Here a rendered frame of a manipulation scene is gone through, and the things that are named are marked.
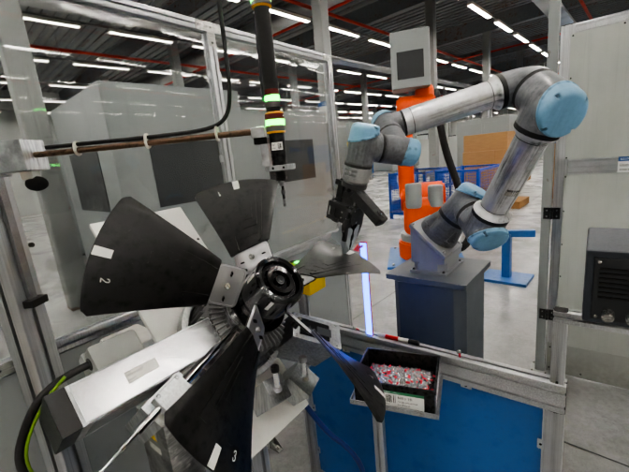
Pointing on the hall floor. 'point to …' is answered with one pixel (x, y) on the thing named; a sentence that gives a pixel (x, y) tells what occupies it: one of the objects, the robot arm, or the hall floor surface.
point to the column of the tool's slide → (32, 344)
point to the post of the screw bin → (380, 446)
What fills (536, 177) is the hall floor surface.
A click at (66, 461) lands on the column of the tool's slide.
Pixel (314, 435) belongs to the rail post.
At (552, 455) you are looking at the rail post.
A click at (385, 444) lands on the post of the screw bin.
